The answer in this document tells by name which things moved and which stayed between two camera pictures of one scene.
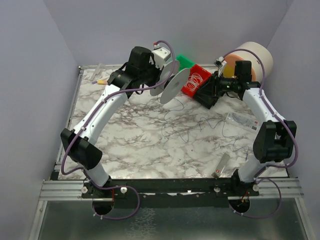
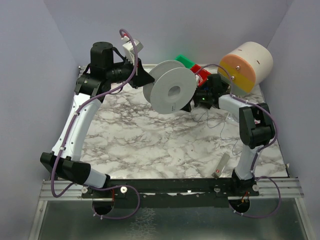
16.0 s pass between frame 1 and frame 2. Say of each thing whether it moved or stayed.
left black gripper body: moved
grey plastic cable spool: moved
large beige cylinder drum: stayed
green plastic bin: stayed
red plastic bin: stayed
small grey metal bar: stayed
